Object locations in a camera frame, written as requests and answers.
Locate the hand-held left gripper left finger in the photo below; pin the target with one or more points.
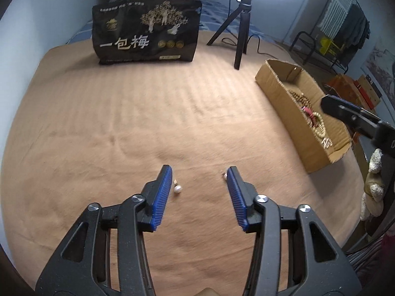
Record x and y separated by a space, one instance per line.
162 197

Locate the cardboard box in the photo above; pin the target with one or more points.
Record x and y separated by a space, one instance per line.
287 104

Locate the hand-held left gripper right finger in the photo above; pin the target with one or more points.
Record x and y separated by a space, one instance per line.
237 200

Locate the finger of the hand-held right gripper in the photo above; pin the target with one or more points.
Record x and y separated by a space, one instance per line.
345 112

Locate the large pearl earring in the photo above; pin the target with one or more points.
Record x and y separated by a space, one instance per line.
177 190

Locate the black snack bag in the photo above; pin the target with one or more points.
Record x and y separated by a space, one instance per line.
123 40

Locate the blurred beige object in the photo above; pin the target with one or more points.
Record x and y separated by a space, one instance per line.
206 292

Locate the person's right hand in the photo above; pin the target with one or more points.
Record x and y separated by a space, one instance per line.
374 188

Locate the white striped hanging cloth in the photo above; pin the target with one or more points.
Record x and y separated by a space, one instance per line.
333 15

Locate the dark hanging clothes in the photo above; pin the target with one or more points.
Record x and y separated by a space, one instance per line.
355 27

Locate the black tripod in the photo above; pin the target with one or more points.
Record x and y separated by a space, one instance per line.
242 37

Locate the wall poster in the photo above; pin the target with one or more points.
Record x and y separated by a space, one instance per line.
381 64

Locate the orange cloth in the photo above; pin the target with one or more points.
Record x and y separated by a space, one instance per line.
342 84

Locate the black clothes rack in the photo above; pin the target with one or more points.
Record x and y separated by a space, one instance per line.
297 41

